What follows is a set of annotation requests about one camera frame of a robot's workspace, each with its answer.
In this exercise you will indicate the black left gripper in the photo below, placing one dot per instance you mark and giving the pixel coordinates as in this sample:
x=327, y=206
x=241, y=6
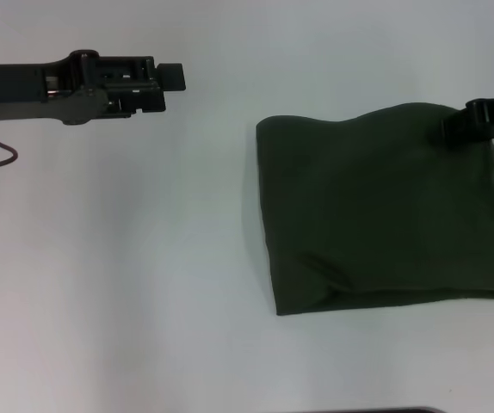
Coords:
x=27, y=86

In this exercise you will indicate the dark green FREE t-shirt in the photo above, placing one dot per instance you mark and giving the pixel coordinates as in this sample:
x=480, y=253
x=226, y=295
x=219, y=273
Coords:
x=380, y=215

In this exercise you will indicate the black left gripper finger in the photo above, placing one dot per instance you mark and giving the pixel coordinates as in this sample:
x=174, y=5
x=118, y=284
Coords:
x=169, y=77

